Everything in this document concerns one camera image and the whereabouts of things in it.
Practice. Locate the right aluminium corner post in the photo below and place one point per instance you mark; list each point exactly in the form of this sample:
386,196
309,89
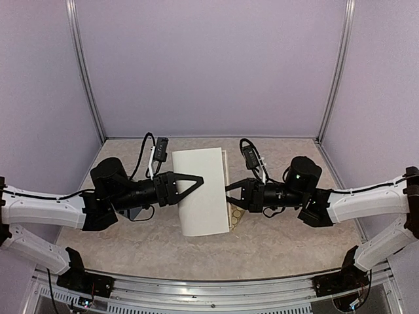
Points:
338,70

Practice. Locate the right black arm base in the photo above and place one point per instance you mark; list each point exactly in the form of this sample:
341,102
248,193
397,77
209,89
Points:
347,278

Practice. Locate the round sticker seal sheet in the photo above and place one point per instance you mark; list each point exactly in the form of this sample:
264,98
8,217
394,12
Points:
235,217

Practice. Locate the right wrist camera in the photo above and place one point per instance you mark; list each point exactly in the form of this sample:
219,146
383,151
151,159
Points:
254,161

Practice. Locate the front aluminium frame rail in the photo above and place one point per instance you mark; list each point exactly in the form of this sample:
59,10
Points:
133,294

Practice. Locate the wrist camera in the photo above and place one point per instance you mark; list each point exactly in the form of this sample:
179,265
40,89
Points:
158,157
254,161

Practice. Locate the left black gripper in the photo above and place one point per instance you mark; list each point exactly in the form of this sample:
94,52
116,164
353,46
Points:
166,192

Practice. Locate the left aluminium corner post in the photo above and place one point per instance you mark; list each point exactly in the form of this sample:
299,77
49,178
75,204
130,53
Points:
71,8

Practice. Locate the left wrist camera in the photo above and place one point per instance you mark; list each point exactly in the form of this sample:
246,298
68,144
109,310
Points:
158,157

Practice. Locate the aluminium corner post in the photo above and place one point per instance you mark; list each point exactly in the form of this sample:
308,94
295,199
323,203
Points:
71,8
338,70

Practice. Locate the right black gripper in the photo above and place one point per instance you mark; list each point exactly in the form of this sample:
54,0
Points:
252,194

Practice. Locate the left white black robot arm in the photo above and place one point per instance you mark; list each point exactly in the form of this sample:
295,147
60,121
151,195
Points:
90,210

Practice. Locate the blue grey envelope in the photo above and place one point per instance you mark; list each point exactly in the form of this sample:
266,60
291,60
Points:
130,214

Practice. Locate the beige lined letter paper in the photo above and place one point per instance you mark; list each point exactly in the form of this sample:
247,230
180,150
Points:
204,212

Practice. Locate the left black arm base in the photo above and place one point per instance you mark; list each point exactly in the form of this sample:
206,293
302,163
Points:
76,278

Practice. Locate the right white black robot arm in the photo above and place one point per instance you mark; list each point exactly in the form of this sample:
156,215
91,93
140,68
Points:
324,208

